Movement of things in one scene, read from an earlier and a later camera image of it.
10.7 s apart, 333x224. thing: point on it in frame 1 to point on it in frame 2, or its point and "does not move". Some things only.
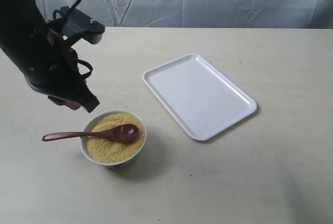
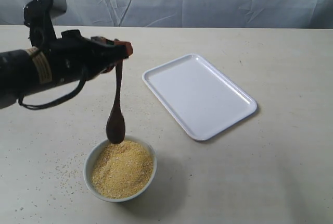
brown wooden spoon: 121,133 to 115,125
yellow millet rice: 109,149 to 119,170
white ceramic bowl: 115,138 to 87,167
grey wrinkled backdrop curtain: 251,1 does not move
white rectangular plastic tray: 205,102 does not move
